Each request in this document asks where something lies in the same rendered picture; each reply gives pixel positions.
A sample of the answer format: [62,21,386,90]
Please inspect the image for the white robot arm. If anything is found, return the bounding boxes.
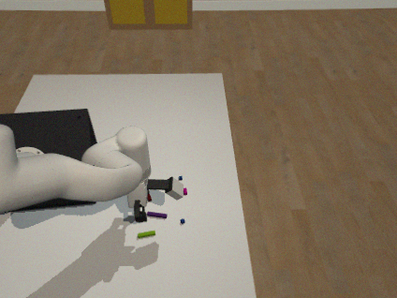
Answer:
[0,124,184,214]

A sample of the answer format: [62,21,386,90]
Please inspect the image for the purple rod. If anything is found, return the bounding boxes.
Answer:
[147,212,167,218]

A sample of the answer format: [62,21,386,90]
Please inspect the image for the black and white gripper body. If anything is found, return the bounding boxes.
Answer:
[126,174,151,208]

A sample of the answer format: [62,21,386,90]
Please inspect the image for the lime green rod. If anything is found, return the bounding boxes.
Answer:
[138,231,155,238]

